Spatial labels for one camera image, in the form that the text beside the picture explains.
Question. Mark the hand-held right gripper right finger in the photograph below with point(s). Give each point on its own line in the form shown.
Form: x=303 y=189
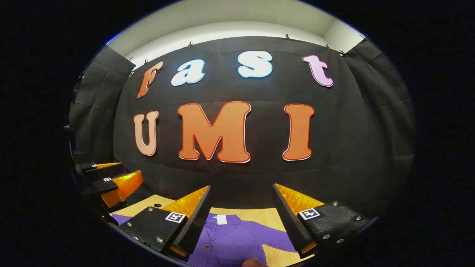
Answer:
x=291 y=222

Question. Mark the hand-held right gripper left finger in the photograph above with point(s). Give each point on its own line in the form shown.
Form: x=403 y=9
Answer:
x=196 y=226

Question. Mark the purple knit cardigan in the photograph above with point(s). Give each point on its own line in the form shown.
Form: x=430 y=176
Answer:
x=230 y=241

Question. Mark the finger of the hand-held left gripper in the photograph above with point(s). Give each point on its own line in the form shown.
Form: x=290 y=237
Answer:
x=97 y=186
x=107 y=171

